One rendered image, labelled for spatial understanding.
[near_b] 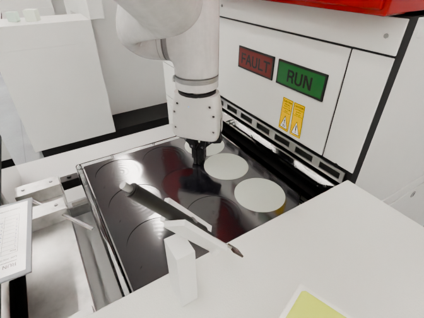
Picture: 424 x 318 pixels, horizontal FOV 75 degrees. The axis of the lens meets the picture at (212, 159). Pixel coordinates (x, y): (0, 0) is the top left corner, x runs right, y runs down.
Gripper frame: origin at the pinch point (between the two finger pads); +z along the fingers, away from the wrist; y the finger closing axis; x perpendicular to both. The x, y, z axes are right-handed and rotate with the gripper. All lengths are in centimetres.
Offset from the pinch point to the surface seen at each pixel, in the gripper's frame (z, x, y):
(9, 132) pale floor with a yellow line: 92, 110, -227
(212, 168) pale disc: 1.9, -2.1, 3.9
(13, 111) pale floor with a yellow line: 92, 146, -261
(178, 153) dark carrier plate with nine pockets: 2.1, 1.8, -5.9
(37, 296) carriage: 4.0, -36.3, -12.1
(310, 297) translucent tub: -11.4, -34.4, 22.7
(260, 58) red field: -19.2, 10.8, 10.5
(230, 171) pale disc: 2.0, -1.9, 8.0
